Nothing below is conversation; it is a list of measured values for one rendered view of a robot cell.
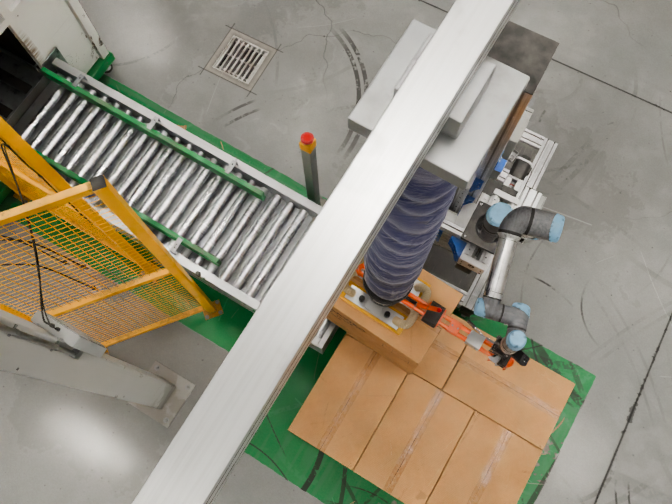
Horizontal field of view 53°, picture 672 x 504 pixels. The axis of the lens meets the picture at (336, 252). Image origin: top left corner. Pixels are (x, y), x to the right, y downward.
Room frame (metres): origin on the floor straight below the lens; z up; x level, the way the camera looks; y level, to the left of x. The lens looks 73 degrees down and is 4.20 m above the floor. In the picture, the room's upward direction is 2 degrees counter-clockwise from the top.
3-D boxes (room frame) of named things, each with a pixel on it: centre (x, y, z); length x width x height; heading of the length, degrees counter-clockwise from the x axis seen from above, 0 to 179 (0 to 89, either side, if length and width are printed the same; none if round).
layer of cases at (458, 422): (0.22, -0.49, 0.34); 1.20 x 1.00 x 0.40; 57
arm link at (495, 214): (1.04, -0.78, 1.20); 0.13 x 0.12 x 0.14; 72
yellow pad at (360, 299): (0.65, -0.17, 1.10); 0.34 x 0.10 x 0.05; 55
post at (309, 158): (1.57, 0.13, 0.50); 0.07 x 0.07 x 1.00; 57
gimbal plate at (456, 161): (0.75, -0.24, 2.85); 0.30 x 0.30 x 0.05; 57
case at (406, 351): (0.72, -0.24, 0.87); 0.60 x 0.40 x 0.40; 54
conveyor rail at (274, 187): (1.74, 0.73, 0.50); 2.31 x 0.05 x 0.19; 57
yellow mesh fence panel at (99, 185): (0.77, 1.15, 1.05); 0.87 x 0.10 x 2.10; 109
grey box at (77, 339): (0.47, 1.04, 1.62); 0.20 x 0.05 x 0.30; 57
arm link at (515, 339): (0.41, -0.71, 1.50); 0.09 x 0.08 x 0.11; 162
